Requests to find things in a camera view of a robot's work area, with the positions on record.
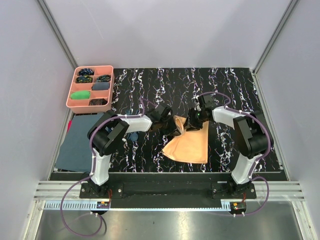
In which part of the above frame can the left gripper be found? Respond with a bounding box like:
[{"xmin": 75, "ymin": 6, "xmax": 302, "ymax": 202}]
[{"xmin": 158, "ymin": 113, "xmax": 181, "ymax": 137}]

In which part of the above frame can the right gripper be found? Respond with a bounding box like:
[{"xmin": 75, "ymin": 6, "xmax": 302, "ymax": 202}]
[{"xmin": 181, "ymin": 107, "xmax": 207, "ymax": 132}]

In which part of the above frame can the peach cloth napkin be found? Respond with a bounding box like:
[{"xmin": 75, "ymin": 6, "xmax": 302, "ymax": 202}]
[{"xmin": 162, "ymin": 115, "xmax": 209, "ymax": 164}]

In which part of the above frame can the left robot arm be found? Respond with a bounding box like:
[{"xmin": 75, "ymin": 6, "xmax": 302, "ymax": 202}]
[{"xmin": 87, "ymin": 103, "xmax": 179, "ymax": 198}]

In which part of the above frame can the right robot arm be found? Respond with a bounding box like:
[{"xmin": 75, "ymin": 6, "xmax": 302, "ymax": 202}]
[{"xmin": 183, "ymin": 92, "xmax": 273, "ymax": 199}]

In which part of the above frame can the blue grey folded napkin stack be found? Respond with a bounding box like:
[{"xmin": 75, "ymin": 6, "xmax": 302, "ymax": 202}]
[{"xmin": 55, "ymin": 113, "xmax": 102, "ymax": 172}]

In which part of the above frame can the black marble pattern mat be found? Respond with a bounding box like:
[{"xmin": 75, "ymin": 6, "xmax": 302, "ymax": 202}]
[{"xmin": 109, "ymin": 67, "xmax": 262, "ymax": 173}]

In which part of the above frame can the dark patterned cloth roll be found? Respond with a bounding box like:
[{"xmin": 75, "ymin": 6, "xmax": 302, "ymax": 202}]
[{"xmin": 89, "ymin": 98, "xmax": 108, "ymax": 106}]

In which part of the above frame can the grey folded cloth in tray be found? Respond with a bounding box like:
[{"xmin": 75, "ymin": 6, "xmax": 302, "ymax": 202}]
[{"xmin": 91, "ymin": 82, "xmax": 110, "ymax": 91}]

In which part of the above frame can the blue patterned roll right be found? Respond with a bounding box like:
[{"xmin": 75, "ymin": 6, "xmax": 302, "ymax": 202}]
[{"xmin": 96, "ymin": 74, "xmax": 111, "ymax": 83}]

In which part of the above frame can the pink divided organizer tray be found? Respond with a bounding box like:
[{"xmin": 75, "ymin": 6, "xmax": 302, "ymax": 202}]
[{"xmin": 66, "ymin": 65, "xmax": 115, "ymax": 114}]

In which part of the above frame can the green rolled cloth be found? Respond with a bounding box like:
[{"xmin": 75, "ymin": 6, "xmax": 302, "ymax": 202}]
[{"xmin": 69, "ymin": 90, "xmax": 91, "ymax": 100}]

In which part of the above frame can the blue yellow patterned roll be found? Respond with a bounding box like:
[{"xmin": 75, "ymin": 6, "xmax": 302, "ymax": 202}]
[{"xmin": 75, "ymin": 75, "xmax": 93, "ymax": 84}]

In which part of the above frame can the blue patterned roll top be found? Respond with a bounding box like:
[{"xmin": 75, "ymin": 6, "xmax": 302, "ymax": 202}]
[{"xmin": 77, "ymin": 68, "xmax": 94, "ymax": 76}]

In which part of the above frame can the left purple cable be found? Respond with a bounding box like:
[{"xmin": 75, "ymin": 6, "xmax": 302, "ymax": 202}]
[{"xmin": 59, "ymin": 96, "xmax": 156, "ymax": 237}]

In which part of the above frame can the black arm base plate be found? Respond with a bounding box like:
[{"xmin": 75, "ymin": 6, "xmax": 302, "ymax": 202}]
[{"xmin": 79, "ymin": 172, "xmax": 257, "ymax": 200}]

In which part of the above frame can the aluminium frame rail front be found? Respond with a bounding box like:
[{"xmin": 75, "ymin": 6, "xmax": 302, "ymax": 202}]
[{"xmin": 34, "ymin": 181, "xmax": 305, "ymax": 212}]

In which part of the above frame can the right rear aluminium post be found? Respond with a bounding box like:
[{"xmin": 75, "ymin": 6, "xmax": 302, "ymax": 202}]
[{"xmin": 252, "ymin": 0, "xmax": 300, "ymax": 74}]

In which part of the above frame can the aluminium post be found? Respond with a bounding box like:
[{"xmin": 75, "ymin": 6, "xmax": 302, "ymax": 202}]
[
  {"xmin": 35, "ymin": 0, "xmax": 78, "ymax": 69},
  {"xmin": 252, "ymin": 0, "xmax": 300, "ymax": 74}
]

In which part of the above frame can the left rear aluminium post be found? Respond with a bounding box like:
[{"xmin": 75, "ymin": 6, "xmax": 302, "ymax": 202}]
[{"xmin": 35, "ymin": 0, "xmax": 78, "ymax": 69}]

